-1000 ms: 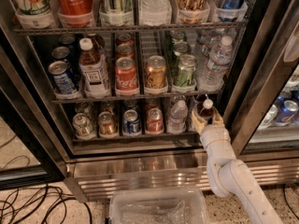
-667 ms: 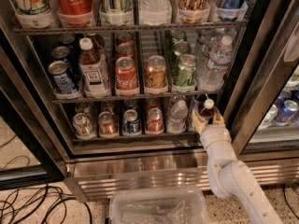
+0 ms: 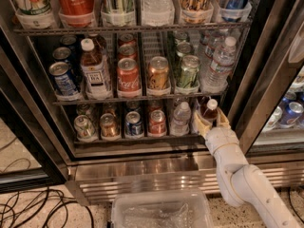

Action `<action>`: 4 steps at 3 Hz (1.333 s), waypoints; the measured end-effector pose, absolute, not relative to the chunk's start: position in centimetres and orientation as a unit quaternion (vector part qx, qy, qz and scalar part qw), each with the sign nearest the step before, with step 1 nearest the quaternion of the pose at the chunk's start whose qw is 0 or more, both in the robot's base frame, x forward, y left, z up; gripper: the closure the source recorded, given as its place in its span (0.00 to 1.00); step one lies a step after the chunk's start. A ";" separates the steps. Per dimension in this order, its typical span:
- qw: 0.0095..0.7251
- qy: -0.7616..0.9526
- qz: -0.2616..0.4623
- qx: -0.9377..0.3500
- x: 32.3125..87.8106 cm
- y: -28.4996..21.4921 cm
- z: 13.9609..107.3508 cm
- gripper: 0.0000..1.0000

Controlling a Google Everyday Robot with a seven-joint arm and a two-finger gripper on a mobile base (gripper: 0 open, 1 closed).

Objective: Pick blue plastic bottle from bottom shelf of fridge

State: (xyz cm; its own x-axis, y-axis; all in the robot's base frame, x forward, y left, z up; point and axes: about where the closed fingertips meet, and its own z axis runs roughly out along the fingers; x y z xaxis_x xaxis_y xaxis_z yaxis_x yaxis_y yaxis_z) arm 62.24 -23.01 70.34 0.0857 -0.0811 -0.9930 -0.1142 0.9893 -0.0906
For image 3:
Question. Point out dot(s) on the gold can shelf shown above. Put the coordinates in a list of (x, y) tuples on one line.
[(109, 127), (158, 76)]

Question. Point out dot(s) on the blue can middle shelf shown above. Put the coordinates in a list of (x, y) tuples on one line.
[(63, 79)]

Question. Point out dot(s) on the large tea bottle middle shelf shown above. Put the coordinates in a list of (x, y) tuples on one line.
[(95, 69)]

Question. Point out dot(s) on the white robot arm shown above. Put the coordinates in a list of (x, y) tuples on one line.
[(238, 180)]

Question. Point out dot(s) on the white 7up bottle top shelf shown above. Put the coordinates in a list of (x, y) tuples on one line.
[(35, 14)]

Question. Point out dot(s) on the gold can middle shelf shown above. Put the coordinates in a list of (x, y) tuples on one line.
[(158, 76)]

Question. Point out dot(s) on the gold can bottom shelf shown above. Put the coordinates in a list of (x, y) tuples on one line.
[(109, 127)]

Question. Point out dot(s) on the green bottle top shelf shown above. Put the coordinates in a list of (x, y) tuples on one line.
[(118, 13)]

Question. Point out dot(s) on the red coca-cola can middle shelf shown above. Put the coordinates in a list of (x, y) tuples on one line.
[(128, 78)]

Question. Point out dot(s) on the right fridge glass door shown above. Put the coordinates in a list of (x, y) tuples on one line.
[(270, 60)]

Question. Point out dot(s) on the water bottle middle shelf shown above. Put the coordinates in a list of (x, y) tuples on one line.
[(215, 78)]

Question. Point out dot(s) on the blue can behind right door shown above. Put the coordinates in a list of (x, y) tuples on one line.
[(290, 114)]

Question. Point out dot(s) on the left fridge door frame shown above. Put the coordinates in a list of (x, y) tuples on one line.
[(21, 122)]

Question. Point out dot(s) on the orange can bottom shelf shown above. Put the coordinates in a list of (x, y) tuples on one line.
[(157, 123)]

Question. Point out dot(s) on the clear water bottle bottom shelf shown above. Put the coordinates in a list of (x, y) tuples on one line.
[(179, 125)]

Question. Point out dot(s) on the clear plastic bin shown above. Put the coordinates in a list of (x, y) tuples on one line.
[(162, 209)]

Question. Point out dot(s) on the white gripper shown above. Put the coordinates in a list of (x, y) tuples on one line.
[(222, 139)]

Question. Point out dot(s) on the green white can bottom shelf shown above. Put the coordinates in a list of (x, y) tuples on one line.
[(86, 131)]

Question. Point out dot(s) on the blue pepsi can bottom shelf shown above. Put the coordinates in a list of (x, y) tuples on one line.
[(133, 124)]

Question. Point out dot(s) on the tea bottle with white cap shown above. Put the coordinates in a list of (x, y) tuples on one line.
[(209, 111)]

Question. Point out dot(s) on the stainless fridge bottom grille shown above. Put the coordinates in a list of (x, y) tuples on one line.
[(99, 183)]

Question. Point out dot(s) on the red coca-cola bottle top shelf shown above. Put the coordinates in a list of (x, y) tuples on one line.
[(76, 13)]

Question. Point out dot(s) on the green can middle shelf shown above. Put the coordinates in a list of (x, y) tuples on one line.
[(188, 75)]

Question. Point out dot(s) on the clear bottle top shelf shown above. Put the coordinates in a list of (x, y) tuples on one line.
[(157, 12)]

